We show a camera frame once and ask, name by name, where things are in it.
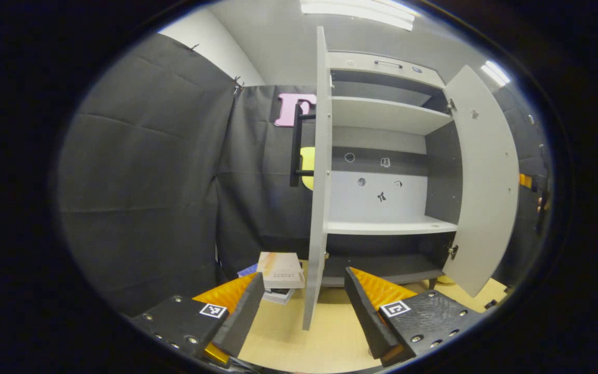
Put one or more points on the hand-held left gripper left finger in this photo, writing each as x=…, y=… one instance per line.
x=242, y=322

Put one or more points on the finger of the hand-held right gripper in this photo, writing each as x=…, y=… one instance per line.
x=525, y=180

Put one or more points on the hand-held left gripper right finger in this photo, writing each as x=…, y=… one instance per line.
x=366, y=317

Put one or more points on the grey cabinet door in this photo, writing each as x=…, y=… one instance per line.
x=486, y=182
x=322, y=182

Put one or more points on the grey cabinet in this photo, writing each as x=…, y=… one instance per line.
x=382, y=114

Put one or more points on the white book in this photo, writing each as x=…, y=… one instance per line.
x=278, y=296

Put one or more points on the blue book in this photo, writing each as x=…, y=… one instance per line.
x=248, y=271

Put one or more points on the beige cardboard box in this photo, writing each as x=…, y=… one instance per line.
x=281, y=270

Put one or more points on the yellow plush lemon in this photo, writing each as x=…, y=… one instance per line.
x=447, y=280

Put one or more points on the small ceiling light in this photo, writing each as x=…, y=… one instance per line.
x=495, y=72

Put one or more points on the black backdrop cloth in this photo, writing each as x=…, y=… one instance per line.
x=143, y=182

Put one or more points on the long ceiling light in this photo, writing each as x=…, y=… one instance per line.
x=361, y=11

